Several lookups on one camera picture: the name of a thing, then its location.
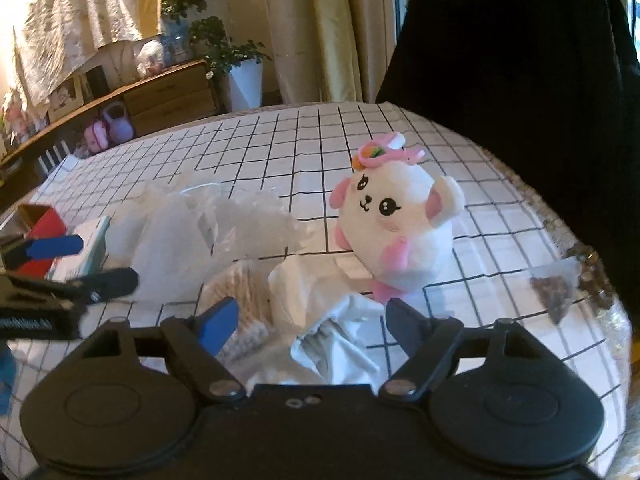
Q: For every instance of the clear crinkled plastic bag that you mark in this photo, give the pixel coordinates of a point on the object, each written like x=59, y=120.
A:
x=177, y=236

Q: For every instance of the white pot green plant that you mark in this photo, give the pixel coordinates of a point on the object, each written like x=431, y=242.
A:
x=236, y=69

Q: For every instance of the white gauze cloth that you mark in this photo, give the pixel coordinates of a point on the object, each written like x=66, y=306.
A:
x=317, y=315

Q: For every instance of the pink kettlebell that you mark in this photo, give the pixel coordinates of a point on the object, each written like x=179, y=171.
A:
x=96, y=136

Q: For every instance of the purple kettlebell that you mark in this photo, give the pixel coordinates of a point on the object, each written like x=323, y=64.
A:
x=119, y=126

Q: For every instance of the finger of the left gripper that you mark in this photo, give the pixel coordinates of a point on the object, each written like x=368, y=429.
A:
x=18, y=250
x=91, y=289

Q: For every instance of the white pink plush toy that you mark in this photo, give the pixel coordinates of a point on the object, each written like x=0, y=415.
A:
x=395, y=217

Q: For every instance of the white teal small box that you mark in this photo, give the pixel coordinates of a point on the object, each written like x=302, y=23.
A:
x=90, y=259

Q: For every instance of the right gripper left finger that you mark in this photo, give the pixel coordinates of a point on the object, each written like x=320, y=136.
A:
x=193, y=344

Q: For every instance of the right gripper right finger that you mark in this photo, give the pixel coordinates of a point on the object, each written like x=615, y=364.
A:
x=430, y=344

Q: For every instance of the beige gold curtain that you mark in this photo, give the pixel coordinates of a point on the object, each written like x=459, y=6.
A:
x=331, y=50

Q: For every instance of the pale plush on cabinet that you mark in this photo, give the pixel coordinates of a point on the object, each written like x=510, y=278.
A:
x=150, y=59

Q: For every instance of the triangular tea bag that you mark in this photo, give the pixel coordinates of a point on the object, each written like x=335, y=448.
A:
x=556, y=285

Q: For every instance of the blue box on cabinet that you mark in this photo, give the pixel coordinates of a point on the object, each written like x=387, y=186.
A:
x=175, y=42

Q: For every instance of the red storage box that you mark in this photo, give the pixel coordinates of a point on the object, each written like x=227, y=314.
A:
x=33, y=221

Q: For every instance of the blue gloved left hand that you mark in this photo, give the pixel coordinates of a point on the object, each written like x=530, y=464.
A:
x=8, y=370

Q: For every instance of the white lace hanging cloth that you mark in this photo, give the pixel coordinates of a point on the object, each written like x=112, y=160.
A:
x=53, y=38

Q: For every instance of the white grid tablecloth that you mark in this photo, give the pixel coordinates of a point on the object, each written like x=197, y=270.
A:
x=301, y=153

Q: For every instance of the person in black clothing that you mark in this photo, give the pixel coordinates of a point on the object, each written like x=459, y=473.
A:
x=551, y=88

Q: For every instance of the wooden sideboard cabinet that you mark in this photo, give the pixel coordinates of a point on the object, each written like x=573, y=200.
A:
x=181, y=94

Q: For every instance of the picture frame on cabinet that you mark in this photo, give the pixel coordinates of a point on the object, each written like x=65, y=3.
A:
x=65, y=99

